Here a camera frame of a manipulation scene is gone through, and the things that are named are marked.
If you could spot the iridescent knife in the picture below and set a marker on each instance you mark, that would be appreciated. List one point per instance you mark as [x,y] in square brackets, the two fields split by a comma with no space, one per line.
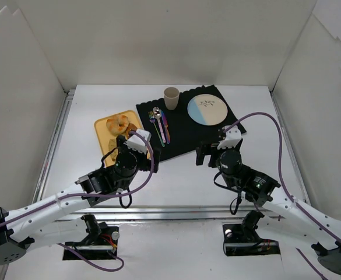
[165,126]

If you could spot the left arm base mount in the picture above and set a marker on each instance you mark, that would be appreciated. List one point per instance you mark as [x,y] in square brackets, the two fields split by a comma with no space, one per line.
[101,242]

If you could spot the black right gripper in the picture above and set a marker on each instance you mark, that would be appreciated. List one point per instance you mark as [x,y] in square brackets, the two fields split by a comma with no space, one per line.
[202,154]

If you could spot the yellow serving tray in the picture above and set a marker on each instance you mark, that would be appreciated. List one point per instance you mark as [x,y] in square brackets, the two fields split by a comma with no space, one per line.
[103,136]

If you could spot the black placemat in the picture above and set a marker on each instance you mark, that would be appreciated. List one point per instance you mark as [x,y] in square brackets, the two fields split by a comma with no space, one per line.
[185,133]

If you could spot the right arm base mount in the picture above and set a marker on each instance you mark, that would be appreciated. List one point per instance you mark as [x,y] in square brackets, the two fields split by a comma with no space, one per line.
[242,239]

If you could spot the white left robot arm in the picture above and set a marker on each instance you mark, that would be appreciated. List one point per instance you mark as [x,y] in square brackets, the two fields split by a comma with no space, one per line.
[38,225]

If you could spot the iridescent fork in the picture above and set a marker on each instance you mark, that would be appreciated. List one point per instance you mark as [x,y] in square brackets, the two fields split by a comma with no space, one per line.
[152,120]

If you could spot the seeded bread slice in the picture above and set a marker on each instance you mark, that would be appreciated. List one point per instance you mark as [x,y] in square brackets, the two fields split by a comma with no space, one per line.
[113,150]

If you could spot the brown glazed pastry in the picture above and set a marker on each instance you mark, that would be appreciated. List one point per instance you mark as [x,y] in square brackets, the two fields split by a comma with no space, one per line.
[131,127]

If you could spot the silver spoon pink handle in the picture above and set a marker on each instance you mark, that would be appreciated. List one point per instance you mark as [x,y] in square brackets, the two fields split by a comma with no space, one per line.
[157,114]

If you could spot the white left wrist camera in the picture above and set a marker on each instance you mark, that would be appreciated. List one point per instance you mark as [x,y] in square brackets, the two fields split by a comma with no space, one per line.
[136,143]

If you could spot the beige cup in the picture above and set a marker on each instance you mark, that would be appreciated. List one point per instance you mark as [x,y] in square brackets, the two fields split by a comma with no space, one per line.
[171,97]

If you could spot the bagel with orange patches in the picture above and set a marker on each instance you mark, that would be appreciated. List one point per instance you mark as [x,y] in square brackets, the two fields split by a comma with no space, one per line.
[117,124]

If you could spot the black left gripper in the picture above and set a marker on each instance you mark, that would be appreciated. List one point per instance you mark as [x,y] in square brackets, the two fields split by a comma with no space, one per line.
[154,159]

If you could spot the white and blue plate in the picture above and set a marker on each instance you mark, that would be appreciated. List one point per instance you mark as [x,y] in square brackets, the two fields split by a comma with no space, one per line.
[207,109]

